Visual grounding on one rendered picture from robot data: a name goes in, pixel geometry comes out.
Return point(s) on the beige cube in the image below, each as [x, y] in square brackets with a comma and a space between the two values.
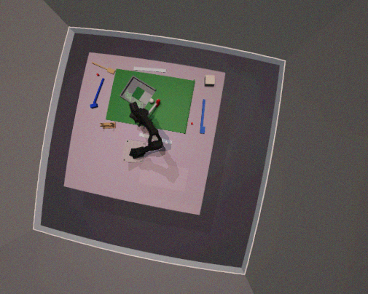
[209, 81]

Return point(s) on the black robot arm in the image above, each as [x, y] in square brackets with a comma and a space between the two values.
[142, 115]

